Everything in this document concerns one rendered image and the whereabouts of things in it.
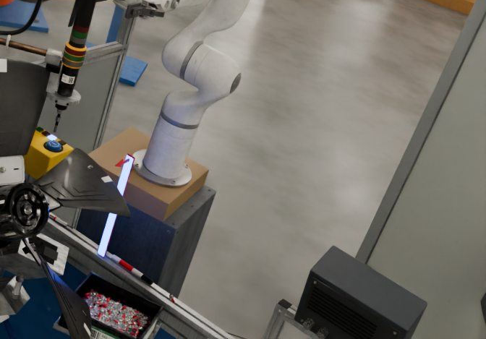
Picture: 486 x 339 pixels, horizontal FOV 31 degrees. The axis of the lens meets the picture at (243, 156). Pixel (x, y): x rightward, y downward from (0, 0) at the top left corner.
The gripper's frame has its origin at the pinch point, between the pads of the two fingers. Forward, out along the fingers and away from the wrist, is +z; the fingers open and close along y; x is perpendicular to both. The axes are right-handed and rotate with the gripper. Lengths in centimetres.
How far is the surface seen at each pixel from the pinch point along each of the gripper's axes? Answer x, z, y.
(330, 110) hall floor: -164, -390, 73
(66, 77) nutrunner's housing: -15.1, 11.6, -0.8
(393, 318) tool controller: -44, -20, -78
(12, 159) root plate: -38.1, 14.9, 5.8
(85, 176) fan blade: -48.0, -8.2, 1.5
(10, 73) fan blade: -24.5, 6.6, 18.1
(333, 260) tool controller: -42, -25, -59
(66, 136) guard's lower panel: -100, -97, 72
